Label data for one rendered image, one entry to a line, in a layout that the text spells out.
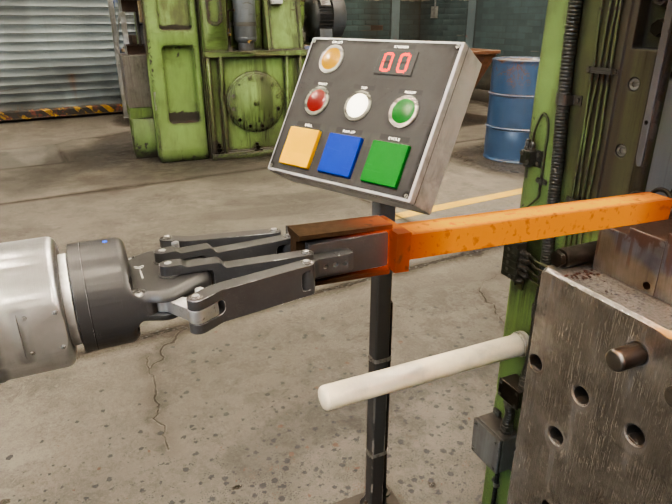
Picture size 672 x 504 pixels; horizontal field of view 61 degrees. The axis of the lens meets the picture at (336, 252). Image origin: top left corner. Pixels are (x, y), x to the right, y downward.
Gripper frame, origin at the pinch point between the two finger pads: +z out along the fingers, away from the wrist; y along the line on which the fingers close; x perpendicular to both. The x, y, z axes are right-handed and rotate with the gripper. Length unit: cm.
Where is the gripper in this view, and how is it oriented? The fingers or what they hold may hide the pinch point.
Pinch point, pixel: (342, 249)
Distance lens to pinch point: 46.5
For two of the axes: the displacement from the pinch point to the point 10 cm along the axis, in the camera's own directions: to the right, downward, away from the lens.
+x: -0.1, -9.2, -3.9
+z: 9.1, -1.7, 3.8
